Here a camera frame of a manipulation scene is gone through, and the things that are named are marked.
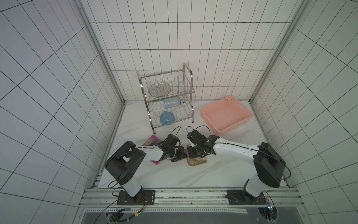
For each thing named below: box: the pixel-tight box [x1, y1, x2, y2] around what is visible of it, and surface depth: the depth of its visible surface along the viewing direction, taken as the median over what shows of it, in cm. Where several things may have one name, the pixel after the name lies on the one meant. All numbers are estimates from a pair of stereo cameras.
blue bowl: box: [159, 111, 175, 125], surface depth 103 cm
